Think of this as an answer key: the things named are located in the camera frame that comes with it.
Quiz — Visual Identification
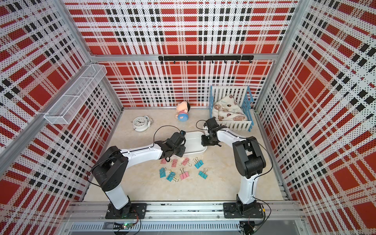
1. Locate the white plastic storage box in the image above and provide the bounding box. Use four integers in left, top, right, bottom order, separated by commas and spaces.
183, 131, 207, 156

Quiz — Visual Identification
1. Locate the teal binder clip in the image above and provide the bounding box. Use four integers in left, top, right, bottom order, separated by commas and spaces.
193, 157, 203, 169
159, 167, 166, 178
166, 171, 179, 183
198, 168, 208, 179

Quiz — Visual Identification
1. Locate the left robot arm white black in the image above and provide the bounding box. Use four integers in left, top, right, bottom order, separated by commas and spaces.
91, 131, 186, 210

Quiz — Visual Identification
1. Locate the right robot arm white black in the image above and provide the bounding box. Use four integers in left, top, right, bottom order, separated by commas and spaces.
201, 126, 266, 206

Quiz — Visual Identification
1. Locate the printed crib blanket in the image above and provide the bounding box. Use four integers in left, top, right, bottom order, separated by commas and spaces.
212, 95, 248, 121

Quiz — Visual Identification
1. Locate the pink baby doll toy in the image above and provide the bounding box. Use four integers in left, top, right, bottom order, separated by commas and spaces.
176, 101, 191, 122

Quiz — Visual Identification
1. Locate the blue white toy crib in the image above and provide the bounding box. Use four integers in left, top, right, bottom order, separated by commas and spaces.
209, 86, 254, 132

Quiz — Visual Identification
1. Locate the white alarm clock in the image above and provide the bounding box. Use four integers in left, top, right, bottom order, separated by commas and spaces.
132, 116, 153, 132

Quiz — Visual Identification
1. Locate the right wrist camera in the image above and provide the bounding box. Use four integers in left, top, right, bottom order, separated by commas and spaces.
204, 117, 220, 131

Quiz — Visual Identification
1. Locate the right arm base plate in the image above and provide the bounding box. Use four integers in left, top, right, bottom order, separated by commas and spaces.
223, 202, 264, 219

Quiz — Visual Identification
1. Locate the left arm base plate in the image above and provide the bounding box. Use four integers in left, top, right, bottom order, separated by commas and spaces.
105, 203, 147, 219

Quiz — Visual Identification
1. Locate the black hook rail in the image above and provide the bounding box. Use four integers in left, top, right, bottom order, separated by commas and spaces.
158, 55, 255, 63

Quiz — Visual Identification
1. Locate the aluminium front rail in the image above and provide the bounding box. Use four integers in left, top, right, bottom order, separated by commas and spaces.
63, 201, 305, 222

